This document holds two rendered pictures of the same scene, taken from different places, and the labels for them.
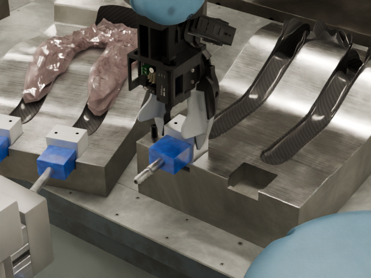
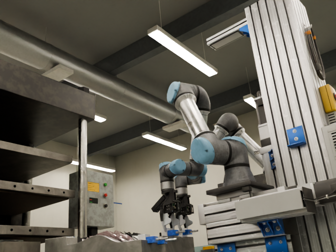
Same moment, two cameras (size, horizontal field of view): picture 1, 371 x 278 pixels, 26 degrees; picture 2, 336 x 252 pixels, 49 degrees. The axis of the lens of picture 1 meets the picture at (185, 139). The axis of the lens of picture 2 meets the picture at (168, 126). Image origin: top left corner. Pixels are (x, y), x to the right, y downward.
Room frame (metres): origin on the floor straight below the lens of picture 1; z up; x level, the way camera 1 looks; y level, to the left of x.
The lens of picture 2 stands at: (0.79, 1.98, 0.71)
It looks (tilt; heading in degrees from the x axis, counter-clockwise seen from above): 22 degrees up; 272
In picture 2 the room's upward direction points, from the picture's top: 5 degrees counter-clockwise
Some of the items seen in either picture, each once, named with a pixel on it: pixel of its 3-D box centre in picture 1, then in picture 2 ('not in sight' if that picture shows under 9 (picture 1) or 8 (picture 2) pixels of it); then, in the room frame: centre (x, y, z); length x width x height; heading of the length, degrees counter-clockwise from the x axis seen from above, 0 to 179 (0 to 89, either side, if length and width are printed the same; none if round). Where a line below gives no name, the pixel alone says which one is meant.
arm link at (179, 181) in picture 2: not in sight; (180, 179); (0.83, -0.30, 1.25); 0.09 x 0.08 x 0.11; 172
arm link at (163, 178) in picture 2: not in sight; (166, 172); (0.90, 0.02, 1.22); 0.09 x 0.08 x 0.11; 121
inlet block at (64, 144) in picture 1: (53, 166); (163, 240); (0.93, 0.19, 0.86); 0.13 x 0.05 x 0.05; 162
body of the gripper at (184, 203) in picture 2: not in sight; (183, 205); (0.83, -0.29, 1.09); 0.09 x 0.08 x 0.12; 145
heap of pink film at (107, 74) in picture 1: (93, 51); (107, 237); (1.20, 0.15, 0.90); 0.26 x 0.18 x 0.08; 162
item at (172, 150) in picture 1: (165, 158); (174, 232); (0.88, 0.03, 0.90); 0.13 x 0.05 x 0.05; 145
